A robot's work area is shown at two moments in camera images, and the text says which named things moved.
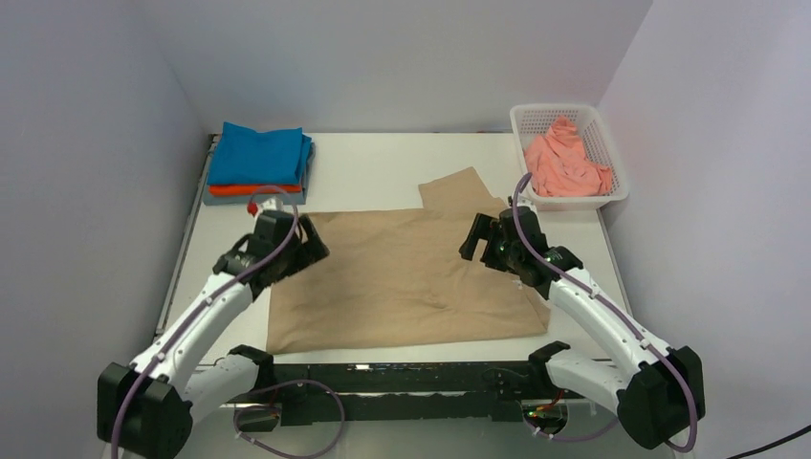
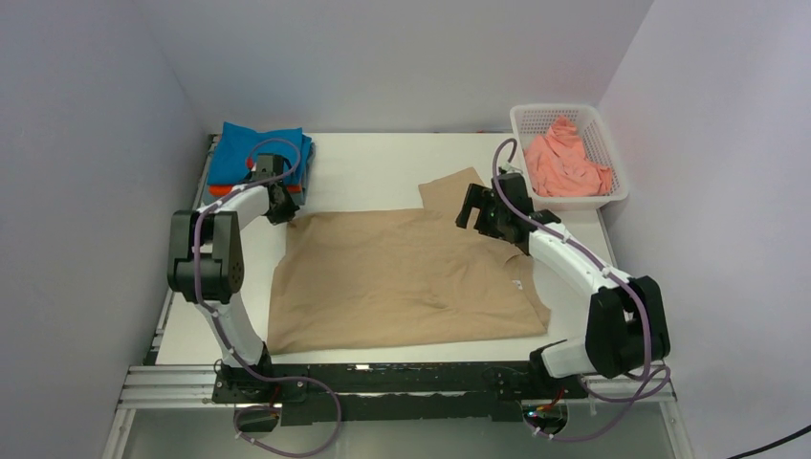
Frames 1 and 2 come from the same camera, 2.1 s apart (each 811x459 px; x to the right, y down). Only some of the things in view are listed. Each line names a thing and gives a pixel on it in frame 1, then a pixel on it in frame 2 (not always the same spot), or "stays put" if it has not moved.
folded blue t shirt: (273, 157) stays put
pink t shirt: (558, 165) stays put
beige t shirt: (396, 280) stays put
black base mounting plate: (427, 391) stays put
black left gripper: (308, 251) to (288, 213)
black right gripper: (488, 229) to (479, 197)
